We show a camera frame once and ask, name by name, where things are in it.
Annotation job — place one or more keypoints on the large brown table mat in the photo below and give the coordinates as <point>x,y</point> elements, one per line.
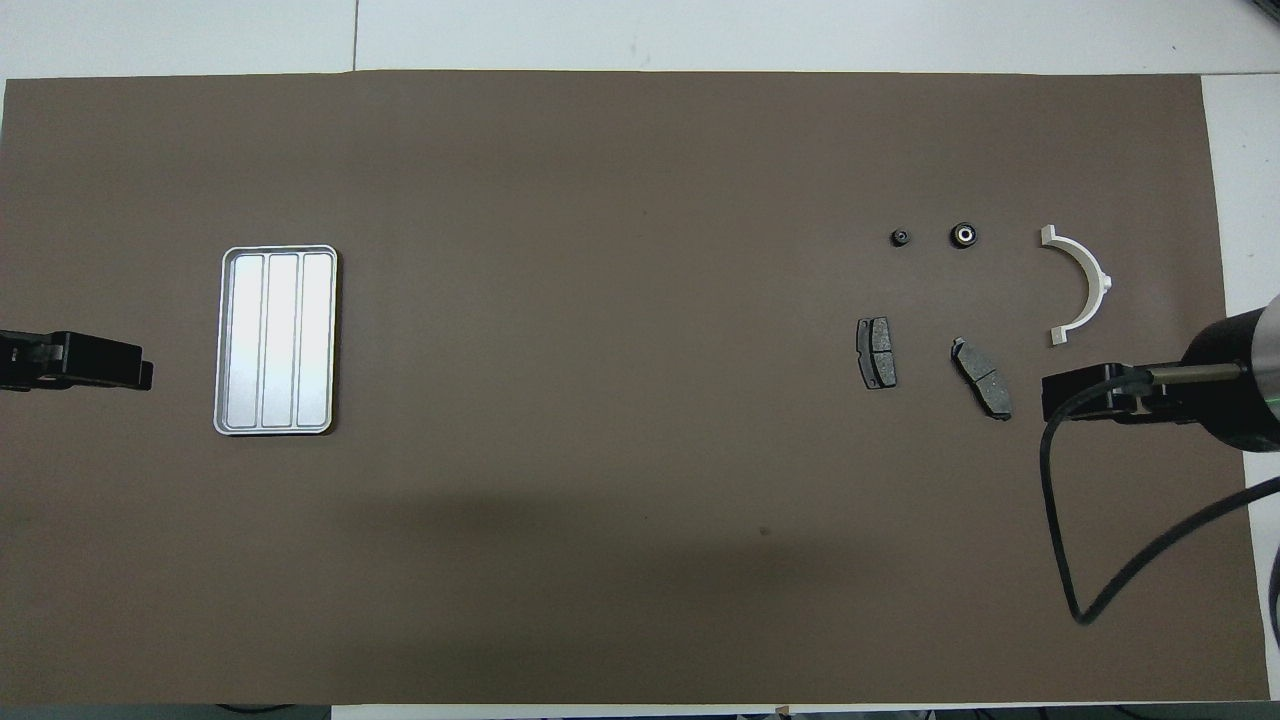
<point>640,200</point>

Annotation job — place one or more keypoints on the large black bearing gear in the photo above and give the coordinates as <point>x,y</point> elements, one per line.
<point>963,235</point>

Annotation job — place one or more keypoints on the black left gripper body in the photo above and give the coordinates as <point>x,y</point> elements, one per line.
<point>30,360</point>

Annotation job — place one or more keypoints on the silver metal ribbed tray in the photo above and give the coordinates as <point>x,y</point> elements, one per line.
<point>310,350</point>

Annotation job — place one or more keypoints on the small dark brake pad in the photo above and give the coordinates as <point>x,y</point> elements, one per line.
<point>877,352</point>

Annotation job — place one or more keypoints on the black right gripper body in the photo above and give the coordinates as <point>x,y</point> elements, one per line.
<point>1160,400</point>

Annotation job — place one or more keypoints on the large dark brake pad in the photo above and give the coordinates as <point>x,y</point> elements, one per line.
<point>982,377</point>

